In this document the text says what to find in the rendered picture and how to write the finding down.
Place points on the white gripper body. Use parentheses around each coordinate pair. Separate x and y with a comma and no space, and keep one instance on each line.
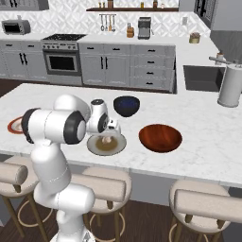
(115,129)

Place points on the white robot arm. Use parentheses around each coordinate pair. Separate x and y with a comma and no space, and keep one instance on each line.
(50,126)

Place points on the chicken drumstick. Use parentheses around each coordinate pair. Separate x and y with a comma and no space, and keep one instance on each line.
(107,140)

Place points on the dark blue bowl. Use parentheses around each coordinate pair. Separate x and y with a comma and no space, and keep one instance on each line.
(126,106)

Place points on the red-brown wooden bowl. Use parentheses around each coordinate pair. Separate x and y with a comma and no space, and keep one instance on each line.
(160,138)

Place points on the grey plate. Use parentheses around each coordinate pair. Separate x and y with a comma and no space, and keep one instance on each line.
(119,145)

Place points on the beige round stool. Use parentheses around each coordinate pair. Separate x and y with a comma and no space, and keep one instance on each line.
(107,186)
(12,175)
(201,201)

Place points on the grey cupboard run with drawers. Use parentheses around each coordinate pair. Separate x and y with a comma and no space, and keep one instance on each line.
(126,66)

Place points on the steel oven with hob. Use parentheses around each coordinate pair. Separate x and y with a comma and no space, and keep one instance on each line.
(62,60)

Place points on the wooden knife block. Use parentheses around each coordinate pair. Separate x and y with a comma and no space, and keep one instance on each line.
(130,31)

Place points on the dark grey sink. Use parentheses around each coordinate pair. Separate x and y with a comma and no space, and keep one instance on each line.
(201,78)

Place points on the red-rimmed plate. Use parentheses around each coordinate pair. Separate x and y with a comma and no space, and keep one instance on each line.
(14,125)

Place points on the grey coffee machine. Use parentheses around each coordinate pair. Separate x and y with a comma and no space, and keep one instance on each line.
(144,27)

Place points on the white paper towel roll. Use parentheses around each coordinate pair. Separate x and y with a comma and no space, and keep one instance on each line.
(231,85)

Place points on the brown jar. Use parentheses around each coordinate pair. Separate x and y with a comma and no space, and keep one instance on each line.
(110,3)

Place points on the grey tap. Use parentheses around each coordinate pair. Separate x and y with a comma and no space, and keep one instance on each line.
(220,60)

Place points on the small yellow bottle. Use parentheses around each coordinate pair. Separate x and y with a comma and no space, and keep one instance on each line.
(142,4)

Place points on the small brown bottle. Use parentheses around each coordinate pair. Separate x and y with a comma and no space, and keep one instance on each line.
(155,3)

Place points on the grey toaster oven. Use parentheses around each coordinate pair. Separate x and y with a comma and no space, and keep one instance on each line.
(15,26)

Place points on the rail with hanging tools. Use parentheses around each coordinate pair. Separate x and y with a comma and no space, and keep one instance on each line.
(107,22)

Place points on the brown wall shelf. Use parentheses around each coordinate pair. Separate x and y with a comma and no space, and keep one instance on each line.
(132,9)

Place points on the white wall socket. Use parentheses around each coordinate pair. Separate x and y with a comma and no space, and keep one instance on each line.
(185,20)

